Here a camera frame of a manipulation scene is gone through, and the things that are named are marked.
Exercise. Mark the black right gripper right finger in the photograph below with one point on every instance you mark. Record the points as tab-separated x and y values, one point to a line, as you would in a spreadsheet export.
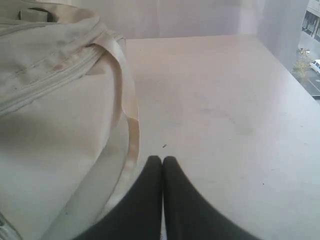
188	216

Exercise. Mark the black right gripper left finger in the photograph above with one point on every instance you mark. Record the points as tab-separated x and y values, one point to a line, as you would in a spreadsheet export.
138	216

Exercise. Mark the cream canvas bag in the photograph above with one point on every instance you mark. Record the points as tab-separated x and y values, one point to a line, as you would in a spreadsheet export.
69	122

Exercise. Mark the white parked car outside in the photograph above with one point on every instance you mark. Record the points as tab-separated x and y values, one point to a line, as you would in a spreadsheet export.
315	66

